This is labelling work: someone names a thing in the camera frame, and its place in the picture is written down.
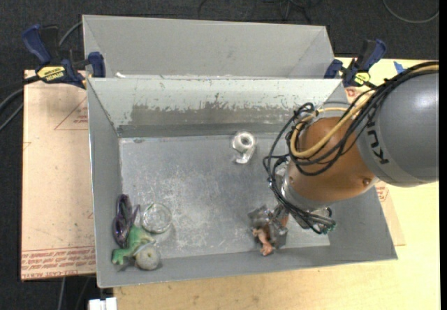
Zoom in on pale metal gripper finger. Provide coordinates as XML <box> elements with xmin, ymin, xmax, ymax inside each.
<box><xmin>273</xmin><ymin>226</ymin><xmax>290</xmax><ymax>250</ymax></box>
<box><xmin>247</xmin><ymin>207</ymin><xmax>272</xmax><ymax>231</ymax></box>

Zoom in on orange toy animal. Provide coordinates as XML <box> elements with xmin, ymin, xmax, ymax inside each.
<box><xmin>251</xmin><ymin>226</ymin><xmax>275</xmax><ymax>257</ymax></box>

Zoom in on clear glass mug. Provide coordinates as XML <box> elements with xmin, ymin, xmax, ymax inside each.
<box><xmin>230</xmin><ymin>131</ymin><xmax>257</xmax><ymax>165</ymax></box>

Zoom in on grey metal bin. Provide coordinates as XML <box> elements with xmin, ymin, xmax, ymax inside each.
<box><xmin>82</xmin><ymin>14</ymin><xmax>399</xmax><ymax>289</ymax></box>

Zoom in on green toy animal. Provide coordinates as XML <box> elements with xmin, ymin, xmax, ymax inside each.
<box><xmin>111</xmin><ymin>224</ymin><xmax>155</xmax><ymax>267</ymax></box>

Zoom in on purple sunglasses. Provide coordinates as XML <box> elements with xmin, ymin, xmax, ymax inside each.
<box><xmin>111</xmin><ymin>193</ymin><xmax>141</xmax><ymax>249</ymax></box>

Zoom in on brown cardboard board red print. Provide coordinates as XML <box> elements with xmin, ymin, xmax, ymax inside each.
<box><xmin>20</xmin><ymin>69</ymin><xmax>408</xmax><ymax>282</ymax></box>

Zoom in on grey stone ring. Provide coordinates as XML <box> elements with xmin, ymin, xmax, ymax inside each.
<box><xmin>135</xmin><ymin>244</ymin><xmax>161</xmax><ymax>272</ymax></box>

